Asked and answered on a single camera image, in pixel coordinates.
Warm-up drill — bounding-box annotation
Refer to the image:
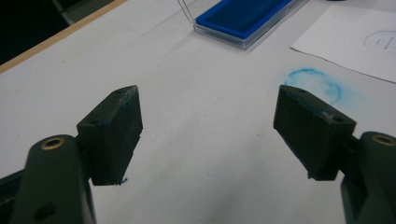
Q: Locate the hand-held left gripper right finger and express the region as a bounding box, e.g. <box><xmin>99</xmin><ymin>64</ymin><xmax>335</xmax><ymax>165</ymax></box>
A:
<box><xmin>273</xmin><ymin>84</ymin><xmax>357</xmax><ymax>181</ymax></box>

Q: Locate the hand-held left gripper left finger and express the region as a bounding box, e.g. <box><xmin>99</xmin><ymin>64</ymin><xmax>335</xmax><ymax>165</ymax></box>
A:
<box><xmin>77</xmin><ymin>85</ymin><xmax>144</xmax><ymax>187</ymax></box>

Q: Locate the clear blue cap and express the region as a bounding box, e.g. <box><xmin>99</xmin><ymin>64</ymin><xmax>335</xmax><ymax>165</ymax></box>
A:
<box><xmin>284</xmin><ymin>67</ymin><xmax>347</xmax><ymax>105</ymax></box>

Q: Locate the white paper sheet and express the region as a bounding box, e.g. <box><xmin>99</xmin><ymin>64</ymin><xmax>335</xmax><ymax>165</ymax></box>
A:
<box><xmin>290</xmin><ymin>4</ymin><xmax>396</xmax><ymax>84</ymax></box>

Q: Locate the white table cover sheet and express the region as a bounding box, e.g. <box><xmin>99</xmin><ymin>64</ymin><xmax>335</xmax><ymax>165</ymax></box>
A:
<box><xmin>0</xmin><ymin>0</ymin><xmax>396</xmax><ymax>224</ymax></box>

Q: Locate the blue ink pad clear case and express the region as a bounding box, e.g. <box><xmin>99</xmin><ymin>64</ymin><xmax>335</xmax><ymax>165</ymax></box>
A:
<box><xmin>177</xmin><ymin>0</ymin><xmax>309</xmax><ymax>50</ymax></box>

